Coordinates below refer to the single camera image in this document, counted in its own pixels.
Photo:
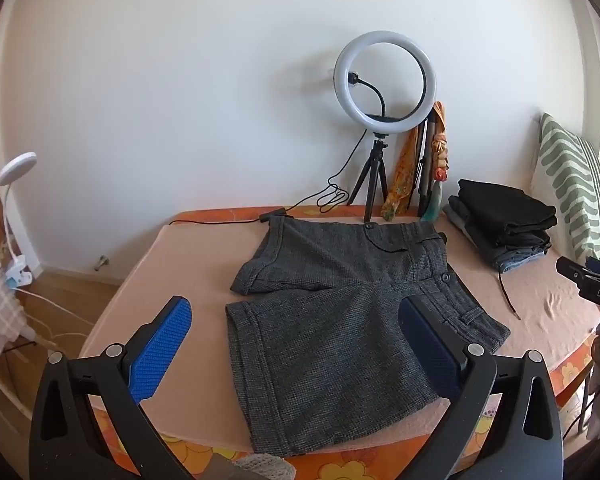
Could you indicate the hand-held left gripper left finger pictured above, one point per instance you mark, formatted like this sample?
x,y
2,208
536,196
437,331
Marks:
x,y
159,350

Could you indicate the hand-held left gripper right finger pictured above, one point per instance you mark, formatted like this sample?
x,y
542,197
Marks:
x,y
430,350

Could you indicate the dark grey short pants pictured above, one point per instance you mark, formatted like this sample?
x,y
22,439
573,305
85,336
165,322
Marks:
x,y
330,335

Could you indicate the folded blue jeans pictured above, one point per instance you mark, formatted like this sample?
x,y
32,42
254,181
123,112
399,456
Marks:
x,y
515,260

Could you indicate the peach blanket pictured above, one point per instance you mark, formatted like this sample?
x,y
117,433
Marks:
x,y
179,260

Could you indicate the green striped pillow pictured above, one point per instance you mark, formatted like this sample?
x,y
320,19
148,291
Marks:
x,y
565,175

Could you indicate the metal door stopper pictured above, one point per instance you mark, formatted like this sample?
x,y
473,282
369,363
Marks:
x,y
101,262

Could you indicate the orange floral bed sheet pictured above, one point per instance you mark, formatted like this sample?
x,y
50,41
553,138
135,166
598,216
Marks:
x,y
340,467

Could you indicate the grey knit cloth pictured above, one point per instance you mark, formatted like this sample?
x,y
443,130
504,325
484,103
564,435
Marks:
x,y
267,467

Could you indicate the orange patterned scarf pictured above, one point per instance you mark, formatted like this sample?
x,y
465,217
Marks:
x,y
400,180

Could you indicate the folded silver tripod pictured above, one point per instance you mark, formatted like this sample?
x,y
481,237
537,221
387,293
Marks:
x,y
422,170

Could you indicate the black mini tripod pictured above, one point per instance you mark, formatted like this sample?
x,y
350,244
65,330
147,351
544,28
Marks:
x,y
376,160

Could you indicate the white clip lamp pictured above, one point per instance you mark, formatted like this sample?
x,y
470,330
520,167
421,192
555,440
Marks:
x,y
17,165

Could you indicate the black gooseneck phone holder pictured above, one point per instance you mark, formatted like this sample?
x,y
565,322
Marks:
x,y
375,87

